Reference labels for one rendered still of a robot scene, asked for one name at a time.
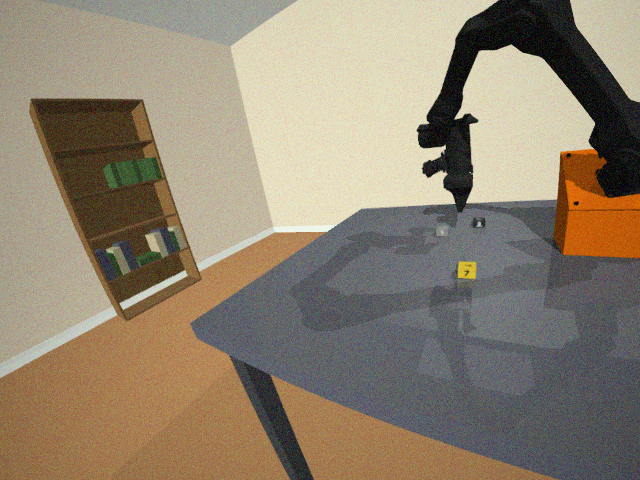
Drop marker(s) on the yellow digit block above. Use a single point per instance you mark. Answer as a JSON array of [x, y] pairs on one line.
[[467, 270]]

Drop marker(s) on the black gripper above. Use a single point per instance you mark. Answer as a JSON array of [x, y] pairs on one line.
[[459, 181]]

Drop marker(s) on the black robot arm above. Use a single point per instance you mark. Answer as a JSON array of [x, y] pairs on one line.
[[544, 28]]

